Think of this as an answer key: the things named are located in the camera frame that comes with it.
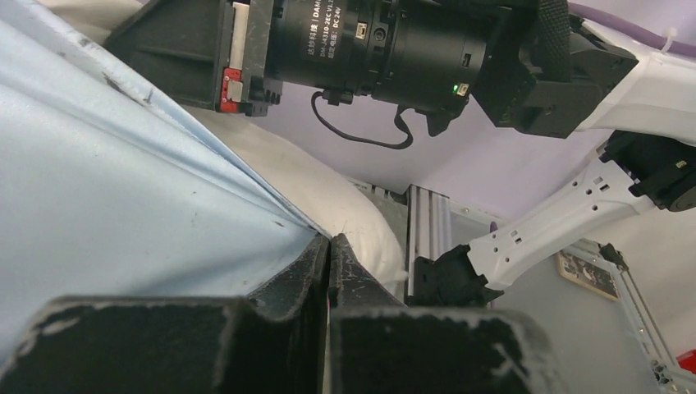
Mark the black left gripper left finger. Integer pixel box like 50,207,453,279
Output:
1,236,330,393

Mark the aluminium frame rail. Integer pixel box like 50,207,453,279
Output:
347,179,696,394

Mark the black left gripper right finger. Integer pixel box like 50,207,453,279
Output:
328,235,569,393

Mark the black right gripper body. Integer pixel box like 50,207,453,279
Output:
104,0,282,117

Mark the white pillow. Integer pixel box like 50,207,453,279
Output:
38,0,406,284

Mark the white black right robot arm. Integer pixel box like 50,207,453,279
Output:
105,1,695,307

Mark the light blue pillowcase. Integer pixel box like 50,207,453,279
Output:
1,1,315,359

